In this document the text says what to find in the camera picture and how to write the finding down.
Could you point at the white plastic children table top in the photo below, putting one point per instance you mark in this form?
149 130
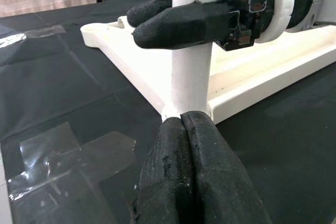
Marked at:
262 72

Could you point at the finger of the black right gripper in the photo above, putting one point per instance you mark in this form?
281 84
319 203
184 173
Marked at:
147 11

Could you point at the black tablecloth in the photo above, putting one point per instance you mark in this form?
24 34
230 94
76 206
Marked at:
65 77

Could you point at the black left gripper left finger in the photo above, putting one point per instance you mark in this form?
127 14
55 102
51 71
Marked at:
165 171

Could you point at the clear tape piece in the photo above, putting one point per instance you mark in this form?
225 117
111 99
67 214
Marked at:
13 39
65 169

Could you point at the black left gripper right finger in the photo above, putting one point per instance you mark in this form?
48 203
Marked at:
223 182

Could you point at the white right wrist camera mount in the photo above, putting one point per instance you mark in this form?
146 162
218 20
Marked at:
281 11

